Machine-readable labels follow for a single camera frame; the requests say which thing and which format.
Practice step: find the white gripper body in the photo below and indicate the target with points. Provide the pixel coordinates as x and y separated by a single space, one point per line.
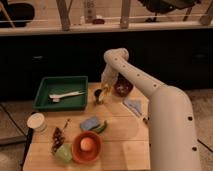
109 76

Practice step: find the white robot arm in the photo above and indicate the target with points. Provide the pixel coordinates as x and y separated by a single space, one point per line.
172 132

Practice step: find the green plastic cup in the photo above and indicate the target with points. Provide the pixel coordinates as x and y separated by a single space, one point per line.
64 153

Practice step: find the dark red bowl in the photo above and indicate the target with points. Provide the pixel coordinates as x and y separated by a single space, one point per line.
122 86

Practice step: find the blue sponge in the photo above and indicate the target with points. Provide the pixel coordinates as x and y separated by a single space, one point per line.
89 123

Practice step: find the green pepper toy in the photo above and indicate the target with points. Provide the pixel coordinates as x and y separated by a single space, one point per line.
101 128

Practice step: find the green plastic tray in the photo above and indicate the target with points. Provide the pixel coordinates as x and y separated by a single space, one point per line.
61 85

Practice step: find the white plastic fork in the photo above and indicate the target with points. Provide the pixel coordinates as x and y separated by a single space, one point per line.
58 97

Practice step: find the orange ball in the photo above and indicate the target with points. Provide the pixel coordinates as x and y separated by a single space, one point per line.
87 144

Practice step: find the orange bowl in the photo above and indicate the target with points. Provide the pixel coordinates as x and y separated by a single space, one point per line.
84 157

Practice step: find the dark grape bunch toy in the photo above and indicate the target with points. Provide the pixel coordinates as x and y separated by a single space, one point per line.
58 137

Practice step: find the white round container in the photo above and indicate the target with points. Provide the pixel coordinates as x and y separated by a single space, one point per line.
37 122

